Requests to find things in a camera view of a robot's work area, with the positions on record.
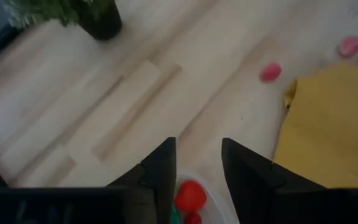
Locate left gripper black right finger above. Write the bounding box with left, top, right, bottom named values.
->
left=221, top=138, right=326, bottom=224

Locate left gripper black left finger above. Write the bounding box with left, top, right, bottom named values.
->
left=106, top=136, right=177, bottom=224

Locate red toy strawberry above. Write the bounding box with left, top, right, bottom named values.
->
left=183, top=212, right=203, bottom=224
left=337, top=35, right=358, bottom=58
left=174, top=179, right=208, bottom=213
left=259, top=62, right=283, bottom=83

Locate clear plastic tupperware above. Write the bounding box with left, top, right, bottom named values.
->
left=175, top=169, right=241, bottom=224

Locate green toy produce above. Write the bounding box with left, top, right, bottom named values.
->
left=170, top=203, right=183, bottom=224

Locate yellow cotton cloth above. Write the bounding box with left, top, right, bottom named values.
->
left=273, top=62, right=358, bottom=189

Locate black plant pot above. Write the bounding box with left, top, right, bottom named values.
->
left=78, top=0, right=123, bottom=41

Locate green artificial plant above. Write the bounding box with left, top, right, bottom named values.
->
left=3, top=0, right=117, bottom=28

